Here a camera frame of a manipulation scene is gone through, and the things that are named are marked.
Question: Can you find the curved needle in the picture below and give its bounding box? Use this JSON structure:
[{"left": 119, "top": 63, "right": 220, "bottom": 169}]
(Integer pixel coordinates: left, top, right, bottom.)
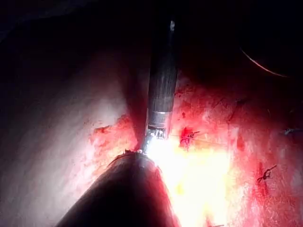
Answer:
[{"left": 239, "top": 46, "right": 290, "bottom": 78}]

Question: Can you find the blue thread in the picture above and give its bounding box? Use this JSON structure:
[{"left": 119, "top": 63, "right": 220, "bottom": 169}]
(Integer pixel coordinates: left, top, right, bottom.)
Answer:
[{"left": 169, "top": 132, "right": 228, "bottom": 147}]

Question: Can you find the black stitching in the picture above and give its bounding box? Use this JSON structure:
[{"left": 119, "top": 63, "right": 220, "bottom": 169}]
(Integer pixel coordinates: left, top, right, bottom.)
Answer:
[
  {"left": 183, "top": 130, "right": 201, "bottom": 142},
  {"left": 257, "top": 165, "right": 277, "bottom": 183}
]

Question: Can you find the tissue pad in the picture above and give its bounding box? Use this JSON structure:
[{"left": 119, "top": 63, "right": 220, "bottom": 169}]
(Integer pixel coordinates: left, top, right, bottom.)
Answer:
[{"left": 0, "top": 42, "right": 303, "bottom": 227}]

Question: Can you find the right arm needle driver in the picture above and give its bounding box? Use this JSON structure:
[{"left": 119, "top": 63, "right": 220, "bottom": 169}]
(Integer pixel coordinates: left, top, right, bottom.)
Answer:
[{"left": 141, "top": 127, "right": 170, "bottom": 152}]

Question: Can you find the left arm needle driver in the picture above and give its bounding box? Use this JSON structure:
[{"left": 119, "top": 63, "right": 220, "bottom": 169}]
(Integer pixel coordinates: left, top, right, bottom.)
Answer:
[{"left": 123, "top": 148, "right": 149, "bottom": 156}]

